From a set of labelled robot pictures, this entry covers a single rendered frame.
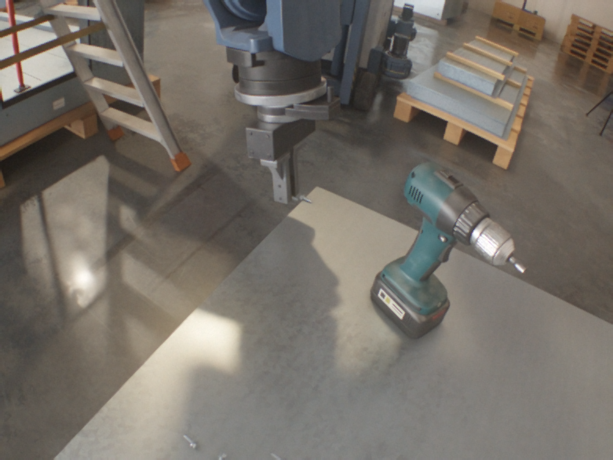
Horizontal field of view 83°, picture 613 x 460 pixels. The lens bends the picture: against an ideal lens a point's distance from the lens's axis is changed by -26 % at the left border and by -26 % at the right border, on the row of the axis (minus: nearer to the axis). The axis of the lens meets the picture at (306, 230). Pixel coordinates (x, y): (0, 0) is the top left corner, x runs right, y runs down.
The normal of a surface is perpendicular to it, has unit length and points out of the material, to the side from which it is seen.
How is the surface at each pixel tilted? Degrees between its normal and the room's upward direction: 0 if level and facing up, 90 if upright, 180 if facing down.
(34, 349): 0
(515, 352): 0
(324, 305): 0
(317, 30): 80
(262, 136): 90
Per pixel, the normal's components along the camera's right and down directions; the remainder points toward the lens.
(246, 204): 0.13, -0.75
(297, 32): 0.58, 0.46
